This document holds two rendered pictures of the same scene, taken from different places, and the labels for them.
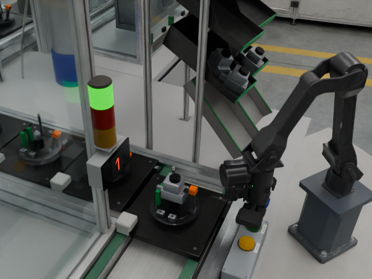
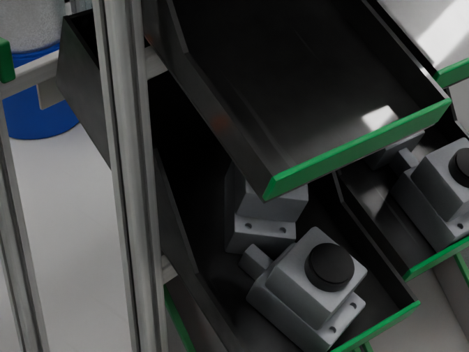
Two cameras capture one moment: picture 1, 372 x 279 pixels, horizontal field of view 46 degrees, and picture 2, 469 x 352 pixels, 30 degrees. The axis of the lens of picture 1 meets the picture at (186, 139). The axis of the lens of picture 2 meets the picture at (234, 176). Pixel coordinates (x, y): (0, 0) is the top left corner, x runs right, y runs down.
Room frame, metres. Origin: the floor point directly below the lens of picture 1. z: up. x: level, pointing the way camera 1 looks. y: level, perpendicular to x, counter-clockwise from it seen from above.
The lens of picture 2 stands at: (0.73, -0.26, 1.63)
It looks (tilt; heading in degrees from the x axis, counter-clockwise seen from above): 36 degrees down; 23
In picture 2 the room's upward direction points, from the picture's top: 1 degrees counter-clockwise
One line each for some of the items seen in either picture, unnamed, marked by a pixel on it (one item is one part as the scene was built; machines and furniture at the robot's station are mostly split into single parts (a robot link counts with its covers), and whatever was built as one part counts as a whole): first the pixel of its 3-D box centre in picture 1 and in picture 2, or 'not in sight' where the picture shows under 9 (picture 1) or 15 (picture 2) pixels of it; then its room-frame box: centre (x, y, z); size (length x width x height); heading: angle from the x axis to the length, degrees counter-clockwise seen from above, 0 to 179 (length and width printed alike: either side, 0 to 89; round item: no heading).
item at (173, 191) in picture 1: (171, 185); not in sight; (0.86, 0.03, 1.06); 0.08 x 0.04 x 0.07; 70
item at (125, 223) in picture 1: (126, 223); not in sight; (0.80, 0.15, 0.97); 0.05 x 0.05 x 0.04; 69
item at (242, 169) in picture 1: (247, 164); not in sight; (0.81, -0.15, 1.19); 0.12 x 0.08 x 0.11; 104
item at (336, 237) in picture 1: (329, 213); not in sight; (0.88, -0.41, 0.96); 0.15 x 0.15 x 0.20; 33
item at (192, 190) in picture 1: (190, 197); not in sight; (0.84, -0.02, 1.04); 0.04 x 0.02 x 0.08; 69
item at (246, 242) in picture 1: (246, 243); not in sight; (0.76, -0.17, 0.96); 0.04 x 0.04 x 0.02
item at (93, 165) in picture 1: (104, 129); not in sight; (0.78, 0.18, 1.29); 0.12 x 0.05 x 0.25; 159
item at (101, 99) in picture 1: (101, 93); not in sight; (0.78, 0.18, 1.38); 0.05 x 0.05 x 0.05
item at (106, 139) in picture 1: (104, 133); not in sight; (0.78, 0.18, 1.28); 0.05 x 0.05 x 0.05
